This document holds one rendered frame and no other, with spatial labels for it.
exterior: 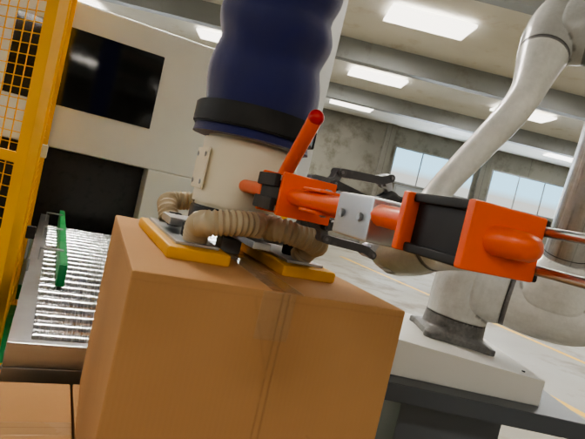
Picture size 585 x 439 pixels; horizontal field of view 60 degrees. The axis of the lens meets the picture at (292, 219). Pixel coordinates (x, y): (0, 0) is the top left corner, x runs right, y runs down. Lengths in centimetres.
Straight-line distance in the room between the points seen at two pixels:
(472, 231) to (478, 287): 94
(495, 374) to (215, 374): 74
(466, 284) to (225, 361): 77
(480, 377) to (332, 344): 57
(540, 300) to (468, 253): 93
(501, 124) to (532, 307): 46
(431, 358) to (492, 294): 23
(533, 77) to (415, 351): 61
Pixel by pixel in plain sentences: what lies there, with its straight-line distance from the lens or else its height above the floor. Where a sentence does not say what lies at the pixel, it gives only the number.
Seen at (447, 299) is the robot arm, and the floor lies 92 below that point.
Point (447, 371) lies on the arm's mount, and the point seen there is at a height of 78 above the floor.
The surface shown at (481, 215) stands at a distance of 37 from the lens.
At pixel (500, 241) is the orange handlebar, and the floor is 109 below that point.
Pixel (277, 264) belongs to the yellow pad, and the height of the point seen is 97.
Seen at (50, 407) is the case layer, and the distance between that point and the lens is 122.
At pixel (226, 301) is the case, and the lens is 66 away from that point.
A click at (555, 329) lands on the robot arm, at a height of 92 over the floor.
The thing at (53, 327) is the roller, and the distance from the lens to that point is 167.
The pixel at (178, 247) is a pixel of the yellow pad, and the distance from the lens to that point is 77.
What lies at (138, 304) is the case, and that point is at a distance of 65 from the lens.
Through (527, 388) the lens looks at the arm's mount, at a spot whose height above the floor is 78.
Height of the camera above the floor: 109
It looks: 3 degrees down
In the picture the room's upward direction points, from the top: 13 degrees clockwise
